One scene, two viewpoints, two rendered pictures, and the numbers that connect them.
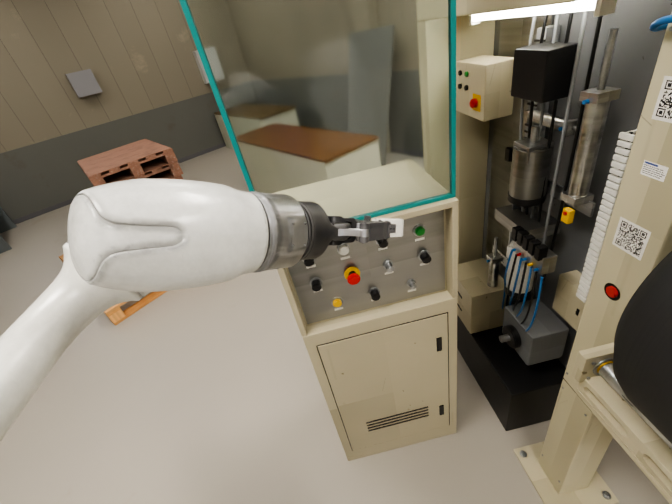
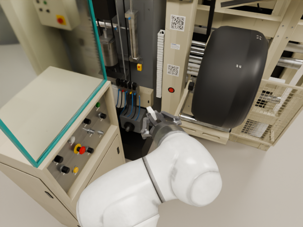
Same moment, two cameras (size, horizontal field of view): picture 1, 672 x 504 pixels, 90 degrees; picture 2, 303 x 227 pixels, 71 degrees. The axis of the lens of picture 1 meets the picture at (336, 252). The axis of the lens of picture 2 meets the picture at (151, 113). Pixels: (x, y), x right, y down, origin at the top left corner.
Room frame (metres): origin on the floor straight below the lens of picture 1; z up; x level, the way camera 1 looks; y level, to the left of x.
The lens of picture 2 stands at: (0.29, 0.37, 2.01)
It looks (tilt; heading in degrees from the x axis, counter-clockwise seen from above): 48 degrees down; 292
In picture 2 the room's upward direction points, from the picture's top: straight up
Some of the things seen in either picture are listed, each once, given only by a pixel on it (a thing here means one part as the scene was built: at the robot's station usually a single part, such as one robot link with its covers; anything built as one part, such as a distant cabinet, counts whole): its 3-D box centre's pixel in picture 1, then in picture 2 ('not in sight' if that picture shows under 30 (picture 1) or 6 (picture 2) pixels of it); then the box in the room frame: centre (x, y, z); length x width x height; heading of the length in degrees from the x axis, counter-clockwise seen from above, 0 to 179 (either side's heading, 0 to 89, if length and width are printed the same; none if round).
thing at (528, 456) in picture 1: (562, 473); not in sight; (0.56, -0.71, 0.01); 0.27 x 0.27 x 0.02; 1
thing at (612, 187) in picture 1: (610, 228); (161, 68); (0.64, -0.68, 1.19); 0.05 x 0.04 x 0.48; 91
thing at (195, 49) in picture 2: not in sight; (192, 55); (0.53, -1.11, 1.05); 0.20 x 0.15 x 0.30; 1
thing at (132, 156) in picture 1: (142, 189); not in sight; (4.44, 2.29, 0.48); 1.34 x 0.96 x 0.95; 31
